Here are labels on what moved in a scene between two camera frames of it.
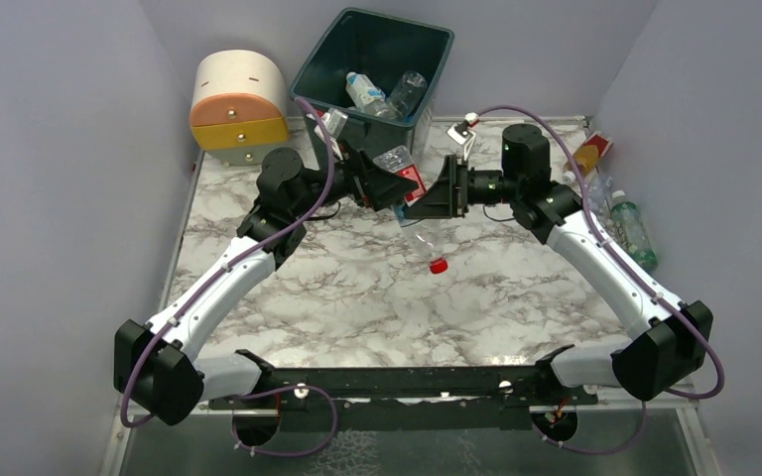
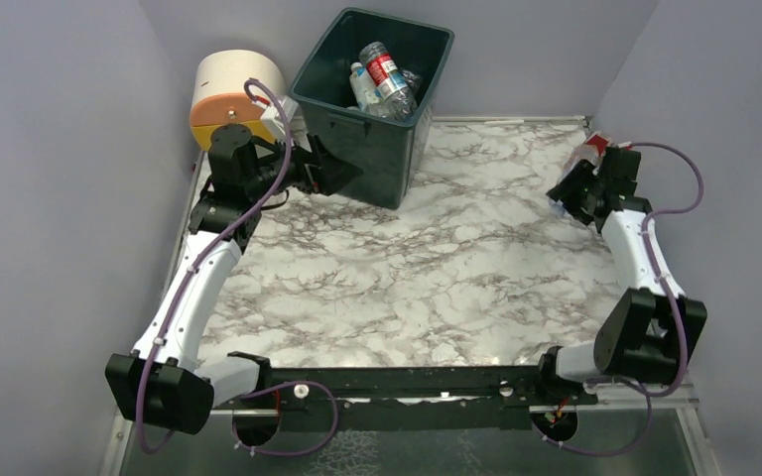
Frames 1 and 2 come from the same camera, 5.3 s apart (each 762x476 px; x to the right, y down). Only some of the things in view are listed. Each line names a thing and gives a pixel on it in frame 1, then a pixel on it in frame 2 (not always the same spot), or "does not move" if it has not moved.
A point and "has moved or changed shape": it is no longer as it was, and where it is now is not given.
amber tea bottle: (592, 148) does not move
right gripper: (452, 186) to (570, 194)
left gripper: (364, 181) to (315, 169)
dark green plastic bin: (379, 50) does not move
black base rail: (405, 399) does not move
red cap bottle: (403, 161) to (389, 80)
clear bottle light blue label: (368, 98) has moved or changed shape
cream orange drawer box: (239, 110) does not move
